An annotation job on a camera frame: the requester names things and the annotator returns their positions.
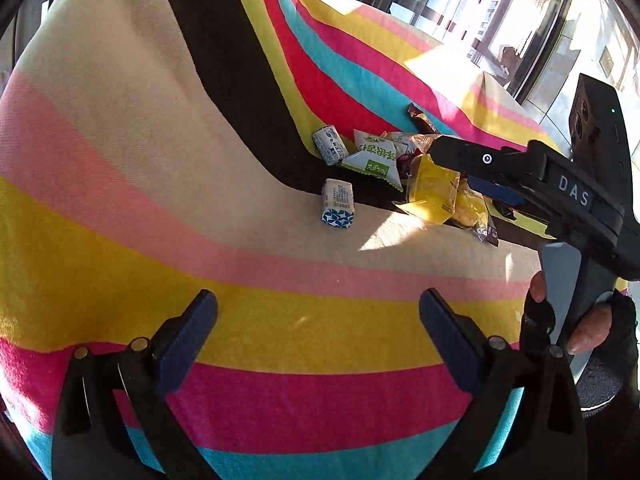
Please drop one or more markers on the yellow clear cake packet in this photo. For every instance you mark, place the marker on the yellow clear cake packet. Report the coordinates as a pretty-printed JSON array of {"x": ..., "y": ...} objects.
[{"x": 470, "y": 212}]

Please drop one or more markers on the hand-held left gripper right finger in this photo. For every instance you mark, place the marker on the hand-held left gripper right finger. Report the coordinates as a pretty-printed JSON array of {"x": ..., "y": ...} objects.
[{"x": 450, "y": 342}]

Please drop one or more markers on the white green snack packet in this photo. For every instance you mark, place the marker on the white green snack packet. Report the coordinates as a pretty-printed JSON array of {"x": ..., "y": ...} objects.
[{"x": 375, "y": 160}]

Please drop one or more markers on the person's right hand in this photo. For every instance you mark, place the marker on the person's right hand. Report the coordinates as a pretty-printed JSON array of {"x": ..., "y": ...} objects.
[{"x": 537, "y": 315}]

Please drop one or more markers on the brown snack bar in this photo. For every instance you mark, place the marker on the brown snack bar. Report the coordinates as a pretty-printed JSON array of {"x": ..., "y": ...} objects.
[{"x": 422, "y": 121}]

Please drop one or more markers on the dark framed glass door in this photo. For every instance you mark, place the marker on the dark framed glass door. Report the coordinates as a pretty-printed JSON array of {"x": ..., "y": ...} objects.
[{"x": 475, "y": 10}]

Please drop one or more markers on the white blue milk candy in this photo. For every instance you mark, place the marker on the white blue milk candy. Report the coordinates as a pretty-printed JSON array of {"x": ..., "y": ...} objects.
[
  {"x": 339, "y": 202},
  {"x": 330, "y": 145}
]

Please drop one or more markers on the white red snack packet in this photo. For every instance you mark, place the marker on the white red snack packet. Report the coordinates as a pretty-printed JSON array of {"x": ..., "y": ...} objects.
[{"x": 396, "y": 139}]

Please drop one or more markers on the orange clear snack packet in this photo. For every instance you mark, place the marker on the orange clear snack packet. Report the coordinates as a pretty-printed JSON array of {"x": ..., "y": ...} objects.
[{"x": 425, "y": 143}]

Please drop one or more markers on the colourful striped tablecloth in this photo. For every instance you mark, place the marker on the colourful striped tablecloth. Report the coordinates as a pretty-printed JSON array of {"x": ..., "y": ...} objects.
[{"x": 175, "y": 210}]

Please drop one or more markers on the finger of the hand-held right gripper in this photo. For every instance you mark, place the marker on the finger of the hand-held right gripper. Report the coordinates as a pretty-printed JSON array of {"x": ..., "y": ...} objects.
[
  {"x": 500, "y": 196},
  {"x": 480, "y": 159}
]

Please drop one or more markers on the yellow snack packet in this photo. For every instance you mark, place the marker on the yellow snack packet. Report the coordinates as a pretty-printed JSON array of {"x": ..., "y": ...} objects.
[{"x": 432, "y": 190}]

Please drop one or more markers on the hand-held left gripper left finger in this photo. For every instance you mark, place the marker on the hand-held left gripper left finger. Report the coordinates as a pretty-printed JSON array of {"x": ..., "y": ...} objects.
[{"x": 186, "y": 342}]

